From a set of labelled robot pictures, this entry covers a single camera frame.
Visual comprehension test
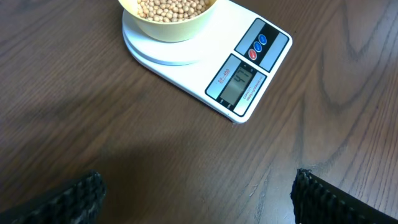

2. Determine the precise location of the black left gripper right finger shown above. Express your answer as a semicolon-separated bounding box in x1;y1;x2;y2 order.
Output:
290;168;397;224

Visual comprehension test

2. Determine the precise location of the white digital kitchen scale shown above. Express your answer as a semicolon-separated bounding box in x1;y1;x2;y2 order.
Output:
122;1;293;123

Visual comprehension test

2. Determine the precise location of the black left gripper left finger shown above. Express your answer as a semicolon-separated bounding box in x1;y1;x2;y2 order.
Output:
1;170;106;224

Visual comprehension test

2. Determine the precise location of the pale yellow bowl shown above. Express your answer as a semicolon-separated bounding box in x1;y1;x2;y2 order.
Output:
119;0;221;42

